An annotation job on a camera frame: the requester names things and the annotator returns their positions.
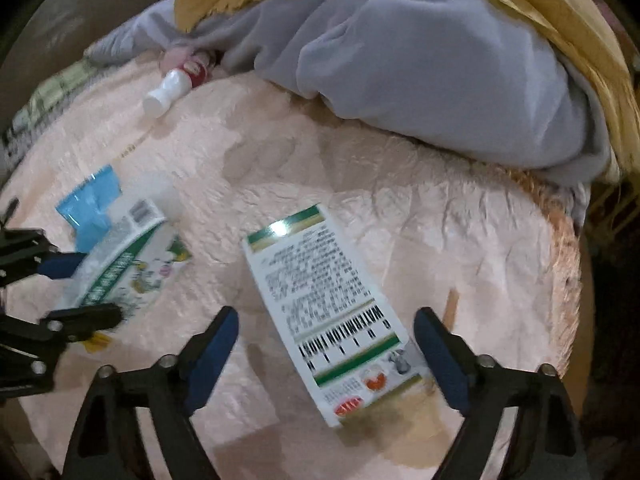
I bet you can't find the green and white packet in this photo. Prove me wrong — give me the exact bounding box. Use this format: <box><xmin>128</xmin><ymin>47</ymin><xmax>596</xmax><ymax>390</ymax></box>
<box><xmin>52</xmin><ymin>197</ymin><xmax>194</xmax><ymax>322</ymax></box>

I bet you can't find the white bottle with red label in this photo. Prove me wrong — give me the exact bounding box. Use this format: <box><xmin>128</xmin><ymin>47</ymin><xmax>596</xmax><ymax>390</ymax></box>
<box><xmin>142</xmin><ymin>57</ymin><xmax>212</xmax><ymax>119</ymax></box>

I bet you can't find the green patterned cloth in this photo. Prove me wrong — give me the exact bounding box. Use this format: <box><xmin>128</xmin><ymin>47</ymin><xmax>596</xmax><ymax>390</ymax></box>
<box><xmin>0</xmin><ymin>57</ymin><xmax>103</xmax><ymax>163</ymax></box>

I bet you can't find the grey blanket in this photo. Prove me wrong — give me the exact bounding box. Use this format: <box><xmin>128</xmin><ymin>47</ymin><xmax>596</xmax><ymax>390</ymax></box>
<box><xmin>84</xmin><ymin>0</ymin><xmax>617</xmax><ymax>187</ymax></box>

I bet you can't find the yellow frilled pillow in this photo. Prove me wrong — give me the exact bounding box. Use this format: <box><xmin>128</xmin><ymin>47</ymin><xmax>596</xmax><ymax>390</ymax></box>
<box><xmin>172</xmin><ymin>0</ymin><xmax>640</xmax><ymax>188</ymax></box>

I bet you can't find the white box with barcode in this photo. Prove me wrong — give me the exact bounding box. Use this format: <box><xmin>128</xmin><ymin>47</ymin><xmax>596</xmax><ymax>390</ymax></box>
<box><xmin>241</xmin><ymin>204</ymin><xmax>434</xmax><ymax>429</ymax></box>

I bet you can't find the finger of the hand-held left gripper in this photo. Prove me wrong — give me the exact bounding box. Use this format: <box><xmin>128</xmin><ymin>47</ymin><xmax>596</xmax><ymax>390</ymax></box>
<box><xmin>41</xmin><ymin>302</ymin><xmax>124</xmax><ymax>345</ymax></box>
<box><xmin>0</xmin><ymin>199</ymin><xmax>87</xmax><ymax>289</ymax></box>

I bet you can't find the wooden bed frame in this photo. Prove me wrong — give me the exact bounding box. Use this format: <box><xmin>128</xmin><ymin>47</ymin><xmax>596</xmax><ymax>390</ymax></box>
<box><xmin>577</xmin><ymin>180</ymin><xmax>640</xmax><ymax>413</ymax></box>

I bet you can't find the blue wrapper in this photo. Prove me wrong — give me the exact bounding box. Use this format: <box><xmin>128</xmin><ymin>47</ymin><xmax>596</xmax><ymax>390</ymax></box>
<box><xmin>54</xmin><ymin>164</ymin><xmax>124</xmax><ymax>252</ymax></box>

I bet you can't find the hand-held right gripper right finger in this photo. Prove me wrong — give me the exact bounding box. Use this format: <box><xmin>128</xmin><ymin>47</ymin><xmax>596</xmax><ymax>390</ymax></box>
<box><xmin>414</xmin><ymin>307</ymin><xmax>591</xmax><ymax>480</ymax></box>

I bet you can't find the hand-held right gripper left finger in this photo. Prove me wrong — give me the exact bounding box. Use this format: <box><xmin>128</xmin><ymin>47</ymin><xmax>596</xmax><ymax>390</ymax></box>
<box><xmin>62</xmin><ymin>306</ymin><xmax>240</xmax><ymax>480</ymax></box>

